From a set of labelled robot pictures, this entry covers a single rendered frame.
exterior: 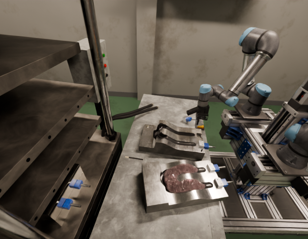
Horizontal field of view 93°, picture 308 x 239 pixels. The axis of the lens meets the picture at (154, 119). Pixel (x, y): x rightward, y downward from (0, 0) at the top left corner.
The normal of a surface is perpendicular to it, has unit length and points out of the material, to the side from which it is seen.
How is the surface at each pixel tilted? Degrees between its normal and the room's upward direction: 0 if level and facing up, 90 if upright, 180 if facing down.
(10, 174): 90
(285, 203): 0
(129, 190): 0
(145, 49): 90
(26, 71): 90
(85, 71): 90
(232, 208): 0
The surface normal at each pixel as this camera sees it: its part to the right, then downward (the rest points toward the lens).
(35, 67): 0.99, 0.13
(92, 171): 0.06, -0.77
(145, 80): 0.00, 0.64
